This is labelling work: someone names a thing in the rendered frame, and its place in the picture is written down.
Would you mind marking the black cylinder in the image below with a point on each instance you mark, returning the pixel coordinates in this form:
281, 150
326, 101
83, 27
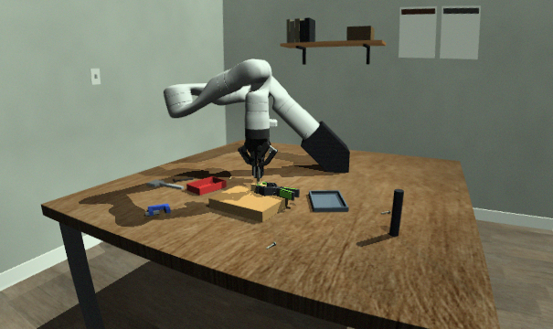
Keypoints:
396, 212

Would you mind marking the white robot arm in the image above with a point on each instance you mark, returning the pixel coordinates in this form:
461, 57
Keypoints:
226, 88

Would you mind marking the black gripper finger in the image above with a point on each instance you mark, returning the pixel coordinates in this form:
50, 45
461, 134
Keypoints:
261, 162
250, 160

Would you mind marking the red open tray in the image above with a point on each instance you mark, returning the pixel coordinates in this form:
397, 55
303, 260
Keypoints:
206, 185

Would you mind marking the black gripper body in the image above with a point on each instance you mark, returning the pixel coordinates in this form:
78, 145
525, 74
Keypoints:
256, 138

